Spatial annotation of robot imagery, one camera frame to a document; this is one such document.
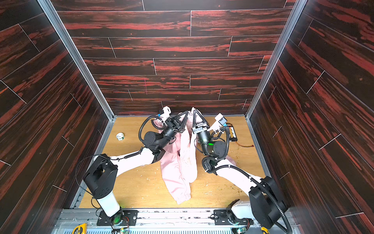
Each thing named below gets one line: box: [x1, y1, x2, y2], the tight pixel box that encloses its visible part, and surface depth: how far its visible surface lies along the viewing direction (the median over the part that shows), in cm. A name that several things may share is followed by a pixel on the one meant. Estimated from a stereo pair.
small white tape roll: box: [115, 132, 125, 141], surface depth 107 cm
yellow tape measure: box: [72, 223, 88, 234], surface depth 72 cm
